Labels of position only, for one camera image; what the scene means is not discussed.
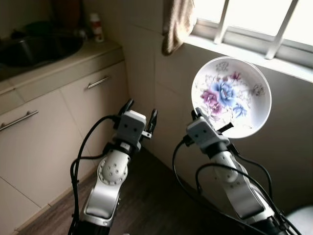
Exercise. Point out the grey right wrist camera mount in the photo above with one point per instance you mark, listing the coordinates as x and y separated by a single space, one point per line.
205 136

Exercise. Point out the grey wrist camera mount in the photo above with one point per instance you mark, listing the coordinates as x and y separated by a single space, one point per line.
205 136
132 127

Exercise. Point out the white barred window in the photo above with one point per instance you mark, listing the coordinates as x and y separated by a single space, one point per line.
244 41

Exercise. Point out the steel double basin sink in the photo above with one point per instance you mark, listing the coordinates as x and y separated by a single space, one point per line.
39 51

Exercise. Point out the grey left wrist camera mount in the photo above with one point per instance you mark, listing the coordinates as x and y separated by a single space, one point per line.
132 127

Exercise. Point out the white blue floral plate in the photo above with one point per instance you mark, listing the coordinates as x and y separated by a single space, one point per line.
230 93

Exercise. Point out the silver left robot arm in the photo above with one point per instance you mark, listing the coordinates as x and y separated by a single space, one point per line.
113 171

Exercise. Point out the beige kitchen counter cabinet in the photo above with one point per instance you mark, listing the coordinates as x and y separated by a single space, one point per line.
49 147

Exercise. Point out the brown hanging towel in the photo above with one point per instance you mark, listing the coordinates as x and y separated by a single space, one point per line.
178 27

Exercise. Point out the white bottle orange label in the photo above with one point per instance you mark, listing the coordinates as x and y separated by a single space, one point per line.
97 28

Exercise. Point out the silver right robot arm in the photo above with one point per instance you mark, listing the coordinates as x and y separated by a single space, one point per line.
239 191

